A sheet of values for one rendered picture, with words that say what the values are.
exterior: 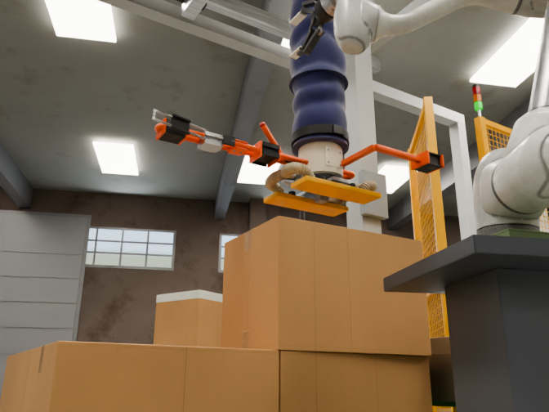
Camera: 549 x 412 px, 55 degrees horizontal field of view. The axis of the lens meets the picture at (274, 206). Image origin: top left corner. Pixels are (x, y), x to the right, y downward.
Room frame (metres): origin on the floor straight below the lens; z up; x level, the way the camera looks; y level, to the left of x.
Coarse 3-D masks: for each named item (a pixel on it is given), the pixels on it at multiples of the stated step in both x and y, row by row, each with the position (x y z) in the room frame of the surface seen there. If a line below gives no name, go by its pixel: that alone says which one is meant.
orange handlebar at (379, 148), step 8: (160, 128) 1.53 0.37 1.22; (192, 136) 1.58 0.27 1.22; (224, 144) 1.64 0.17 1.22; (240, 144) 1.66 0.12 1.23; (376, 144) 1.68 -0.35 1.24; (232, 152) 1.70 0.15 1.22; (240, 152) 1.69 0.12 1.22; (248, 152) 1.73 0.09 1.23; (256, 152) 1.71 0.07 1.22; (360, 152) 1.73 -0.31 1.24; (368, 152) 1.70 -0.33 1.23; (384, 152) 1.70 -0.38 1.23; (392, 152) 1.71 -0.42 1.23; (400, 152) 1.73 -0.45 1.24; (280, 160) 1.80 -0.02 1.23; (288, 160) 1.78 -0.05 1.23; (296, 160) 1.79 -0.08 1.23; (304, 160) 1.80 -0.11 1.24; (344, 160) 1.81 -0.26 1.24; (352, 160) 1.78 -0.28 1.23; (408, 160) 1.77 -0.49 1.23; (416, 160) 1.77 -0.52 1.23; (344, 176) 1.95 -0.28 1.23; (352, 176) 1.93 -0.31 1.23
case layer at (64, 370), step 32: (32, 352) 1.56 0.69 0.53; (64, 352) 1.25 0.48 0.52; (96, 352) 1.29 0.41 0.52; (128, 352) 1.33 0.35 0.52; (160, 352) 1.37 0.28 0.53; (192, 352) 1.41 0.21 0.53; (224, 352) 1.46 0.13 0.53; (256, 352) 1.51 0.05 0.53; (288, 352) 1.57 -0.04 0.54; (320, 352) 1.63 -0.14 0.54; (32, 384) 1.49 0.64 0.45; (64, 384) 1.25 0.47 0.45; (96, 384) 1.29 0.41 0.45; (128, 384) 1.33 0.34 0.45; (160, 384) 1.37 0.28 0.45; (192, 384) 1.42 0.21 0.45; (224, 384) 1.46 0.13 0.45; (256, 384) 1.51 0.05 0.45; (288, 384) 1.57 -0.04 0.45; (320, 384) 1.63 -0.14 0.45; (352, 384) 1.69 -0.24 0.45; (384, 384) 1.76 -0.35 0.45; (416, 384) 1.83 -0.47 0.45
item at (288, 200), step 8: (280, 192) 1.84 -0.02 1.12; (288, 192) 1.92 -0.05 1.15; (264, 200) 1.91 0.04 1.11; (272, 200) 1.88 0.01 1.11; (280, 200) 1.88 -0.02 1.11; (288, 200) 1.88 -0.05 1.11; (296, 200) 1.88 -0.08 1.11; (304, 200) 1.89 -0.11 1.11; (312, 200) 1.91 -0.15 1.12; (296, 208) 1.98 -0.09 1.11; (304, 208) 1.98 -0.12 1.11; (312, 208) 1.98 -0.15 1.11; (320, 208) 1.98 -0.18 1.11; (328, 208) 1.98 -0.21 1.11; (336, 208) 1.98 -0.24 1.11; (344, 208) 1.99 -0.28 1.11
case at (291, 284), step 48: (240, 240) 1.78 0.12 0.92; (288, 240) 1.57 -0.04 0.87; (336, 240) 1.65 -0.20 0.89; (384, 240) 1.76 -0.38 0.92; (240, 288) 1.77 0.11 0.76; (288, 288) 1.57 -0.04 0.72; (336, 288) 1.65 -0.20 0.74; (240, 336) 1.76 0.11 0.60; (288, 336) 1.57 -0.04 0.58; (336, 336) 1.65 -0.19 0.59; (384, 336) 1.74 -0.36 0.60
